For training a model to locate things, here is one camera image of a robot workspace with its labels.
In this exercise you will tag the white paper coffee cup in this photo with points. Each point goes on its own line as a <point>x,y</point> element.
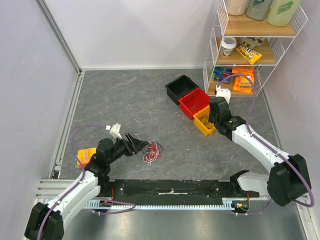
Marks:
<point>227,45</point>

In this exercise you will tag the light green bottle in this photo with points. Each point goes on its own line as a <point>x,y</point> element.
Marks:
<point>282,11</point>

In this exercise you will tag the orange snack packs stack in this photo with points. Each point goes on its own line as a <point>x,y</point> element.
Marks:
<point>241,83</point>

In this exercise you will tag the red plastic bin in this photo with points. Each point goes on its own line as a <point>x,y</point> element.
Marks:
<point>193,102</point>

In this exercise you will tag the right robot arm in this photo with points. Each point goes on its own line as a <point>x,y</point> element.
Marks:
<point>288,177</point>

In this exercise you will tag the yellow plastic bin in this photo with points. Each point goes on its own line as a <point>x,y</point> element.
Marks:
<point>201,121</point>

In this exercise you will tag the black plastic bin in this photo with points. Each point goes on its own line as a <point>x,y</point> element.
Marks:
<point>180,87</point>

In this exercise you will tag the blue green box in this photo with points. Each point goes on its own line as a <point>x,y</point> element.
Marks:
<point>219,73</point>

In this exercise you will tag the white slotted cable duct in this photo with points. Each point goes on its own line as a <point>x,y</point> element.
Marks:
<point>99,205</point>

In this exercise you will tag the brown white snack box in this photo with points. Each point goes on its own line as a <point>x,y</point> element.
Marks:
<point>252,42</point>

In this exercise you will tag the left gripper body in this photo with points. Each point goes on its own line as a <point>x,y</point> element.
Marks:
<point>128,150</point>

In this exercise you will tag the beige bottle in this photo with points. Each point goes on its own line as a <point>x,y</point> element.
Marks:
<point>236,7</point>

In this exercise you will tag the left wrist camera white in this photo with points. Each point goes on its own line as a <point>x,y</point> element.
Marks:
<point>114,130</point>

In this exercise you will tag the white wire shelf rack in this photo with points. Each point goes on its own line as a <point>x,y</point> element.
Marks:
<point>274,47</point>

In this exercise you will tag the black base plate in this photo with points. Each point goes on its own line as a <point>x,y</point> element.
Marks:
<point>174,191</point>

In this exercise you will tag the grey green bottle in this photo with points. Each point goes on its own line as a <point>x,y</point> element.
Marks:
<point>258,9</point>

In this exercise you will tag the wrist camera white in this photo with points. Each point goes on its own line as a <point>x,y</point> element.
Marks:
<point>114,130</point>
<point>223,92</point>

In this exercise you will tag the yellow candy bag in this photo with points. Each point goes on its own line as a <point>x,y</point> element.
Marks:
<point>250,55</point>

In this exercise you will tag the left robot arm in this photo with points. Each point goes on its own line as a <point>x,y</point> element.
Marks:
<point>48,221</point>

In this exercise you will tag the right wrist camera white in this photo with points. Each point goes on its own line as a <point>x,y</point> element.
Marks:
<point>223,92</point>

